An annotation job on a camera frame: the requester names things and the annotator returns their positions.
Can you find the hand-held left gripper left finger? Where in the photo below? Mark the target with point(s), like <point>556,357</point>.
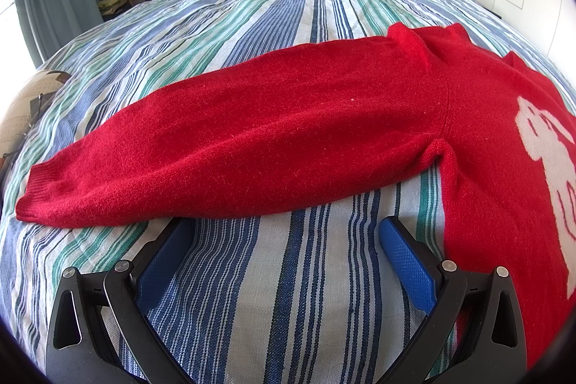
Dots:
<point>162,271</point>

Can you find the cream star print cushion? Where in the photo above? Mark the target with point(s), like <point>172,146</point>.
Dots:
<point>22,109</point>

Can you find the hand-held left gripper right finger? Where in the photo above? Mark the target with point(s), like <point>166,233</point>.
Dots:
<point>407,262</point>

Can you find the red sweater with white animal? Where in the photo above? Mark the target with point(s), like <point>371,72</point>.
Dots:
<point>270,132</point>

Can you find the striped blue green bed cover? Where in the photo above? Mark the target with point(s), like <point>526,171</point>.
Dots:
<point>270,15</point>

